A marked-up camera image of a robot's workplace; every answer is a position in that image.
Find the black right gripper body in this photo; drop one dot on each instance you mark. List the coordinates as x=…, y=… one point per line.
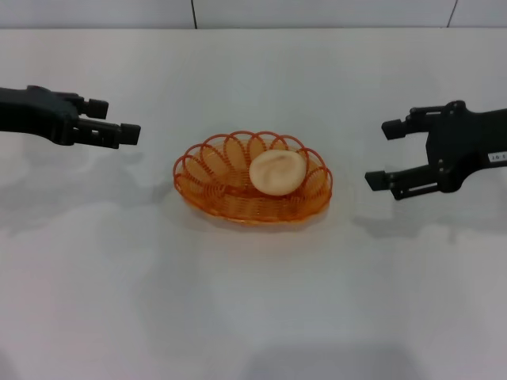
x=467, y=146

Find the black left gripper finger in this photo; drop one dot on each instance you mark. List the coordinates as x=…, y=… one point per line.
x=98, y=109
x=128, y=134

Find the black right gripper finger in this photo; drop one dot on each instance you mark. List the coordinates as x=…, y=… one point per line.
x=376, y=180
x=394, y=128

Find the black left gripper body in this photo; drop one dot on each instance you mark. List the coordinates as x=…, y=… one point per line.
x=35, y=115

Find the pale round bread bun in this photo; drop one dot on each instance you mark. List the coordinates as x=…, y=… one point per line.
x=277, y=174

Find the orange plastic woven basket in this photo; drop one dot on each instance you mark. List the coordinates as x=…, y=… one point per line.
x=222, y=198

